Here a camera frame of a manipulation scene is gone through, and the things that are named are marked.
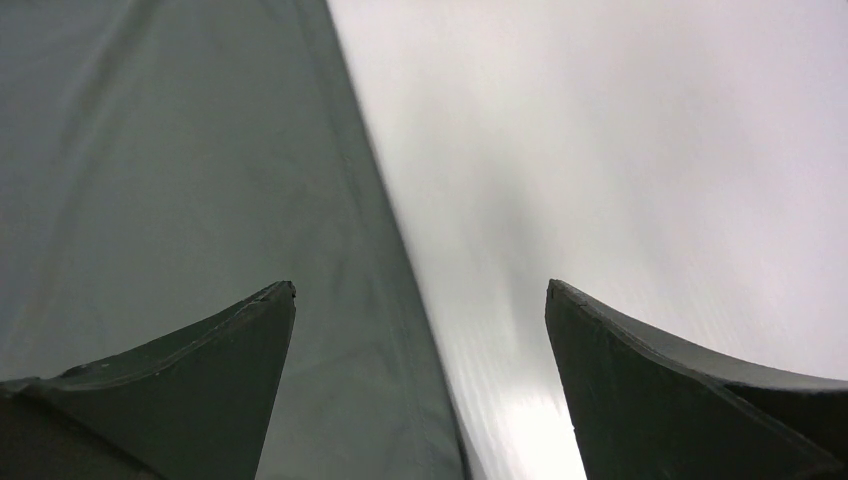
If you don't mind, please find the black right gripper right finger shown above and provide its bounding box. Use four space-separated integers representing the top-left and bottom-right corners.
545 280 847 479

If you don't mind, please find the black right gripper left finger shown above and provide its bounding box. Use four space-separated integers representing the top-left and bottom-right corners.
1 281 296 479

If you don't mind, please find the grey t shirt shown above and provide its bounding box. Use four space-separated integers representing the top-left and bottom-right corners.
1 1 470 479

